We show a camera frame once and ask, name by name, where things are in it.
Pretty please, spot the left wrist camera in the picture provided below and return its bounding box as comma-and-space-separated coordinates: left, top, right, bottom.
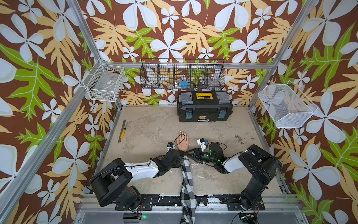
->
167, 142, 174, 150

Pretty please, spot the black toolbox yellow handle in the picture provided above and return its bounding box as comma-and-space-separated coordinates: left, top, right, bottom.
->
177, 91, 233, 122

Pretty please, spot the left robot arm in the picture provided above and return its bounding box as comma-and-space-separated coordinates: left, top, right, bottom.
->
89, 149, 180, 211

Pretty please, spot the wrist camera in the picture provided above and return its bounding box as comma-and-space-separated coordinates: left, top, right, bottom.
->
197, 138, 208, 152
167, 142, 174, 150

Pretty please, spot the white mesh basket right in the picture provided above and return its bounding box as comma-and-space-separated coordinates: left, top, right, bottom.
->
258, 81, 318, 128

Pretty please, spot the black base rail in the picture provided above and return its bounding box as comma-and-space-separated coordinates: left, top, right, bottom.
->
114, 193, 265, 211

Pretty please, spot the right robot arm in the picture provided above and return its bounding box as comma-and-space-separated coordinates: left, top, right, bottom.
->
185, 142, 282, 210

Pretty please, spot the mannequin hand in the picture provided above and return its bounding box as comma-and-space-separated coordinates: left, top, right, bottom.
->
177, 130, 189, 152

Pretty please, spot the blue object in basket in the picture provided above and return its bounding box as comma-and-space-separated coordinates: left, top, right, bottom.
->
180, 81, 190, 88

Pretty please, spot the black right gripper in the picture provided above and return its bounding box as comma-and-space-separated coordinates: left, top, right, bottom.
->
185, 148, 217, 165

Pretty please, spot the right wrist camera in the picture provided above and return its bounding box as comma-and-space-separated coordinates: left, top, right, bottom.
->
197, 138, 208, 152

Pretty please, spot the white wire basket left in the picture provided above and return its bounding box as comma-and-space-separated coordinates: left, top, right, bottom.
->
84, 60, 126, 102

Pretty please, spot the black wrist watch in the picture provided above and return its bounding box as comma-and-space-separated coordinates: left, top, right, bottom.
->
179, 150, 187, 158

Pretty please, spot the plaid sleeved mannequin forearm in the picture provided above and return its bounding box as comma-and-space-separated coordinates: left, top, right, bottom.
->
180, 156, 197, 224

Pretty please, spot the black wire basket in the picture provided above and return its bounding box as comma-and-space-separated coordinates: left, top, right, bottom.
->
140, 58, 226, 91

